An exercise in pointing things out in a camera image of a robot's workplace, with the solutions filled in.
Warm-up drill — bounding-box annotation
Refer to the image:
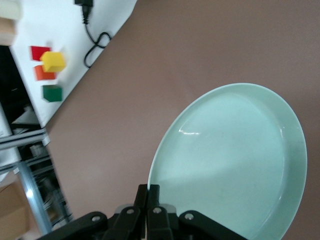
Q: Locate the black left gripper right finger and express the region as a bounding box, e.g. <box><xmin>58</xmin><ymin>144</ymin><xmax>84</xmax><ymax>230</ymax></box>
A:
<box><xmin>146</xmin><ymin>184</ymin><xmax>176</xmax><ymax>240</ymax></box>

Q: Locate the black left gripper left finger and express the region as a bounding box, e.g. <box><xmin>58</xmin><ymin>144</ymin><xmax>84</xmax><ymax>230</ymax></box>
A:
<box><xmin>103</xmin><ymin>184</ymin><xmax>148</xmax><ymax>240</ymax></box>

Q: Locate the pale green plate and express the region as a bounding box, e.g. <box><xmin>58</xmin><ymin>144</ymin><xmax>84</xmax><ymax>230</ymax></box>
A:
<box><xmin>147</xmin><ymin>82</ymin><xmax>308</xmax><ymax>240</ymax></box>

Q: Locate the aluminium table leg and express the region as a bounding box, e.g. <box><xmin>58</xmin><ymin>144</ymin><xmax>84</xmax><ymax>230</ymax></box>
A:
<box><xmin>17</xmin><ymin>159</ymin><xmax>55</xmax><ymax>236</ymax></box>

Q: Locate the cardboard box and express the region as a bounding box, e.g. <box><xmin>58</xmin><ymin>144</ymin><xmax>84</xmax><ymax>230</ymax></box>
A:
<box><xmin>0</xmin><ymin>172</ymin><xmax>36</xmax><ymax>240</ymax></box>

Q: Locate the green cube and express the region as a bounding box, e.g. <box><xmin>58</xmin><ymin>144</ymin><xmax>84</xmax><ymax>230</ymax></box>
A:
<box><xmin>41</xmin><ymin>84</ymin><xmax>63</xmax><ymax>104</ymax></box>

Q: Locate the brown table mat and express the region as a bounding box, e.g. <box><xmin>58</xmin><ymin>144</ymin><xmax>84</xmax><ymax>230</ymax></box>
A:
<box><xmin>44</xmin><ymin>0</ymin><xmax>320</xmax><ymax>240</ymax></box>

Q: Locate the orange cube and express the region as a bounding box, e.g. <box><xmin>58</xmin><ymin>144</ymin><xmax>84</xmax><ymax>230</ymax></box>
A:
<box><xmin>33</xmin><ymin>65</ymin><xmax>57</xmax><ymax>82</ymax></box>

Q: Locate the yellow cube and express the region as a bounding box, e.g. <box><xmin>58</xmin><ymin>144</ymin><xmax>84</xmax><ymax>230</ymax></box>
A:
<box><xmin>39</xmin><ymin>50</ymin><xmax>67</xmax><ymax>74</ymax></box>

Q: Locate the red cube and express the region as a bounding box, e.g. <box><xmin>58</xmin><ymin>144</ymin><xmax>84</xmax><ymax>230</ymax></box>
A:
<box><xmin>30</xmin><ymin>45</ymin><xmax>52</xmax><ymax>62</ymax></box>

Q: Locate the white beige box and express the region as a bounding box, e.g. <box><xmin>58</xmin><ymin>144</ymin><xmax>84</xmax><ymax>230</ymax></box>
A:
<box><xmin>0</xmin><ymin>0</ymin><xmax>22</xmax><ymax>46</ymax></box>

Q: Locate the aluminium table rail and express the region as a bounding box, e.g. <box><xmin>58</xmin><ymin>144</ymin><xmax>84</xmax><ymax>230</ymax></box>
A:
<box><xmin>0</xmin><ymin>127</ymin><xmax>51</xmax><ymax>151</ymax></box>

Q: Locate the looped black power cable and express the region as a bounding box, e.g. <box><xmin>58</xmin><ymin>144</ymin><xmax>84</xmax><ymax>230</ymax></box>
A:
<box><xmin>74</xmin><ymin>0</ymin><xmax>112</xmax><ymax>69</ymax></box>

